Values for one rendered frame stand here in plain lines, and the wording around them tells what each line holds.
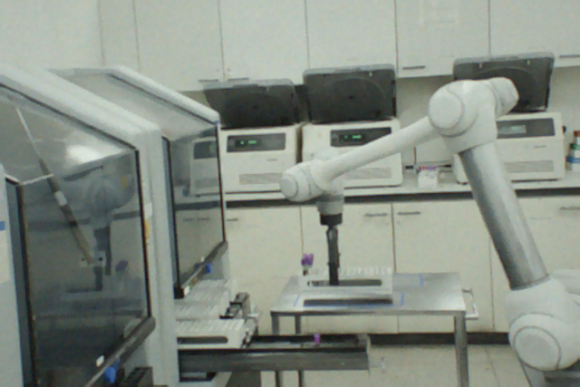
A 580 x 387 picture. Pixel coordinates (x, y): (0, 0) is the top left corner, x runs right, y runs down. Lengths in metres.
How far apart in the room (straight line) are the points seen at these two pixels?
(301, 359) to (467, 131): 0.75
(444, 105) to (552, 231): 2.59
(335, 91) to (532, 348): 2.92
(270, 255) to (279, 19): 1.37
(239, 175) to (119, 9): 1.25
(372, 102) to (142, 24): 1.45
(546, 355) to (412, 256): 2.52
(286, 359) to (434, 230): 2.41
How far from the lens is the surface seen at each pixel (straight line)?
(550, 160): 4.55
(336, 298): 2.66
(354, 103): 4.88
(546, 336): 2.09
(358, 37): 4.74
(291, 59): 4.77
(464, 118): 2.07
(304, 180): 2.37
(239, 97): 4.77
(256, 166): 4.54
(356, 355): 2.22
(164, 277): 2.15
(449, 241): 4.55
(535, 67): 4.75
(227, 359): 2.27
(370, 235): 4.53
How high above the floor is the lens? 1.54
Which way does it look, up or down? 6 degrees down
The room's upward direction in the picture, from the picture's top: 4 degrees counter-clockwise
